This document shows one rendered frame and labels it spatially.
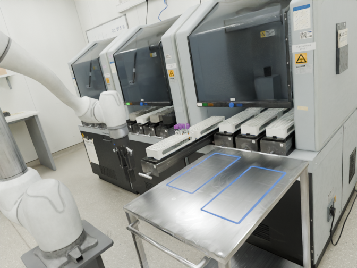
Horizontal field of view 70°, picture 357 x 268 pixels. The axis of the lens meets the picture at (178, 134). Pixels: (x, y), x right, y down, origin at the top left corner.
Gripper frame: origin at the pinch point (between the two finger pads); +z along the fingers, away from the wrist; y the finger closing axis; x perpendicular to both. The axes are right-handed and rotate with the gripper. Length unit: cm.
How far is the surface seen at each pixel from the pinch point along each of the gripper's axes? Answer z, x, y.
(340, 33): -48, -101, -66
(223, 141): 2, -58, -16
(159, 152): -5.7, -16.8, -4.9
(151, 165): -0.3, -12.3, -2.5
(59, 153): 73, -77, 350
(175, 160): 1.7, -24.9, -6.7
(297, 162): -3, -36, -66
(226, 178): -2.4, -13.9, -47.6
